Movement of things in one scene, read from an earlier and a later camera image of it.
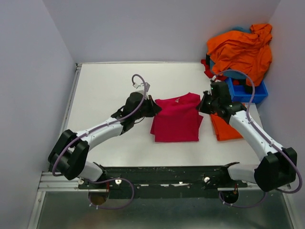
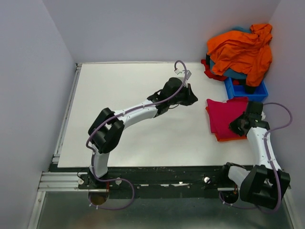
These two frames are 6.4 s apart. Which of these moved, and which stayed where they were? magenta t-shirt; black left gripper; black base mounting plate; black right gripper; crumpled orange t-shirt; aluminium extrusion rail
Moved: black left gripper; magenta t-shirt; black right gripper
Stayed: crumpled orange t-shirt; aluminium extrusion rail; black base mounting plate
